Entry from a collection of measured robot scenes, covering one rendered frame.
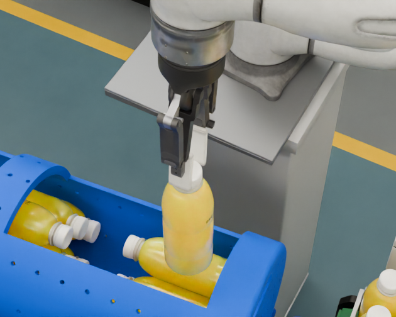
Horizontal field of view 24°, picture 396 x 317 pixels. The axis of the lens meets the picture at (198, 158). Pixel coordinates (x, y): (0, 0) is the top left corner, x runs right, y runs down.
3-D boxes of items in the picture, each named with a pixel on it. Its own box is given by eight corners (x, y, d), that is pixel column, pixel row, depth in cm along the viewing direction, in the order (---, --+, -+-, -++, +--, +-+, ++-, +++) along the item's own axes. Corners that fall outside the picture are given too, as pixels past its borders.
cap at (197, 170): (166, 182, 119) (166, 173, 117) (183, 162, 121) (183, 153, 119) (191, 195, 117) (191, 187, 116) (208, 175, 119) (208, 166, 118)
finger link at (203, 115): (176, 71, 105) (181, 61, 105) (183, 120, 115) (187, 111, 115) (207, 82, 104) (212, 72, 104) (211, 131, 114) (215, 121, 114)
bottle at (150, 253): (250, 258, 151) (148, 222, 155) (238, 276, 145) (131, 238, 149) (241, 295, 154) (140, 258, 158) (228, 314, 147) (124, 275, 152)
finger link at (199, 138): (183, 124, 114) (186, 121, 114) (183, 158, 119) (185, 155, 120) (205, 133, 113) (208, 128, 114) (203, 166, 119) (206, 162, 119)
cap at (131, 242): (143, 234, 154) (134, 231, 155) (134, 243, 151) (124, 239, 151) (139, 254, 156) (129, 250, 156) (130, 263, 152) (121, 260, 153)
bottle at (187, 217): (154, 261, 133) (149, 183, 118) (181, 228, 136) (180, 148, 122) (195, 285, 130) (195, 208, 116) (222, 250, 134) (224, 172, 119)
